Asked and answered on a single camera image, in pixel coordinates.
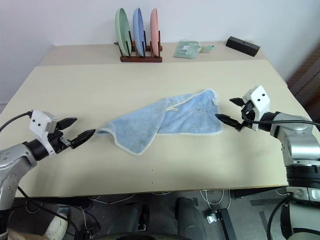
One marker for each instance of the blue plate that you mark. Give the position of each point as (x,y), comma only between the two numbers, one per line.
(138,30)

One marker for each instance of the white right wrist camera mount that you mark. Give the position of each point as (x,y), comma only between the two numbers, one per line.
(260,98)

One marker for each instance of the pink plate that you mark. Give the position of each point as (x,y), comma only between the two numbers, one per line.
(154,30)

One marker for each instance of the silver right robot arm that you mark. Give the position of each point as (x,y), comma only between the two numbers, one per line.
(297,140)

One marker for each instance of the black rectangular box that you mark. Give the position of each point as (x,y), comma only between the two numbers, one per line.
(242,45)

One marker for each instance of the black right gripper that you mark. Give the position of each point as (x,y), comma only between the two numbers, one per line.
(248,112)

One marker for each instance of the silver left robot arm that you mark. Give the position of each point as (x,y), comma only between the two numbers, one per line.
(12,155)

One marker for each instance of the white rounded object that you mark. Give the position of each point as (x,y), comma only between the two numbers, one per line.
(58,226)

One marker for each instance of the folded green cloth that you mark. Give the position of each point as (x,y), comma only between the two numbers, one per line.
(186,49)

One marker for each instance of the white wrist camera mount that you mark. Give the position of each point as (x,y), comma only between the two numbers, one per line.
(38,123)
(260,98)

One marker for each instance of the light blue towel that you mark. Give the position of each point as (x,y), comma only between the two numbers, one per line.
(195,117)

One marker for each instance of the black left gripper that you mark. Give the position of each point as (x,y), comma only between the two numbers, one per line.
(58,143)

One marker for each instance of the brown wooden plate rack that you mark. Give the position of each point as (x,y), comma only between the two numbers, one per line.
(141,59)

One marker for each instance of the black table frame leg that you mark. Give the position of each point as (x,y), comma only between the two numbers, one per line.
(226,222)

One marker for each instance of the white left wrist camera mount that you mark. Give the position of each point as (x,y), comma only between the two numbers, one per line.
(38,123)

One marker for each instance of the large dark rounded shape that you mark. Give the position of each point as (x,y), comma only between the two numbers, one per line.
(190,220)

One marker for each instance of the green plate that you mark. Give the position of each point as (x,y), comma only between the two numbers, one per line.
(122,30)

